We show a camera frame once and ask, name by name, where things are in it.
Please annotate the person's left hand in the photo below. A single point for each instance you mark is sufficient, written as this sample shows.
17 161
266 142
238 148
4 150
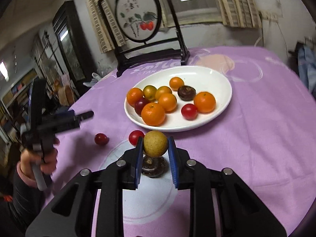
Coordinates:
28 158

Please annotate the small red cherry tomato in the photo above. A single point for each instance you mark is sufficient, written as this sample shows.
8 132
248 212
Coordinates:
101 139

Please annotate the person's left forearm dark sleeve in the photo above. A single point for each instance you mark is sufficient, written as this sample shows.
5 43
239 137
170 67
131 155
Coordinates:
27 202

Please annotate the yellow-green longan fruit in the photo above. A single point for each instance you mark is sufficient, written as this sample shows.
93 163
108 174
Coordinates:
155 144

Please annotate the purple tablecloth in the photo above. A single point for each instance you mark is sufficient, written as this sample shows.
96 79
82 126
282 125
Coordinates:
266 135

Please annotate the dark purple plum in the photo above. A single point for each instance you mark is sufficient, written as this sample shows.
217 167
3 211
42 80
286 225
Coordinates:
140 104

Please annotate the woven wicker basket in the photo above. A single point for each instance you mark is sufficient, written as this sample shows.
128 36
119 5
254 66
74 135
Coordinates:
65 96

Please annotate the white oval plate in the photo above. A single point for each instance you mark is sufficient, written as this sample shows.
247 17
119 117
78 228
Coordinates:
198 77

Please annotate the right beige checked curtain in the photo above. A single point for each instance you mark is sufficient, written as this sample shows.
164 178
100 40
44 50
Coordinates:
240 13

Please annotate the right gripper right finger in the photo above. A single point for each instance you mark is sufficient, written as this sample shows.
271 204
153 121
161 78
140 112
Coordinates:
221 203

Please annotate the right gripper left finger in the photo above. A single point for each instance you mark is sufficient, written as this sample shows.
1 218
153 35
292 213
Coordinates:
70 212

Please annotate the round painted table screen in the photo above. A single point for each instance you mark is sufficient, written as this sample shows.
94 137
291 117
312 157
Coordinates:
139 21

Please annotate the beige checked curtain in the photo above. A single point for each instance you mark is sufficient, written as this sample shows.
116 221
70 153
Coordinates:
104 22
240 13

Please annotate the left beige checked curtain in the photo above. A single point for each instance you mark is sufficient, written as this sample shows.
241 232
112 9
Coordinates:
104 22

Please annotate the white plastic bag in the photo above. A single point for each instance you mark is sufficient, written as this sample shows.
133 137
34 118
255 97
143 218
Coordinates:
95 79

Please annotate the small orange tangerine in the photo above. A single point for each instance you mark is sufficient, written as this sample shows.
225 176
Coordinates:
175 83

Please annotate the orange kumquat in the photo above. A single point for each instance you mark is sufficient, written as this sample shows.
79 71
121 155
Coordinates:
162 90

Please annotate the dark framed landscape painting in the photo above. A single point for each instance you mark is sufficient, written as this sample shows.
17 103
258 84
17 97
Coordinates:
73 46

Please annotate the dark brown water chestnut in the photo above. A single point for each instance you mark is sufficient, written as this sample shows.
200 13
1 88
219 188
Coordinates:
153 167
186 93

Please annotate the blue cloth pile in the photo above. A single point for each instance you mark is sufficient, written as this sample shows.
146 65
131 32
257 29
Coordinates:
306 67

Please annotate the greenish yellow tangerine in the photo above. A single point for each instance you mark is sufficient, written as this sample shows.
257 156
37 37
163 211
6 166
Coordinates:
149 92

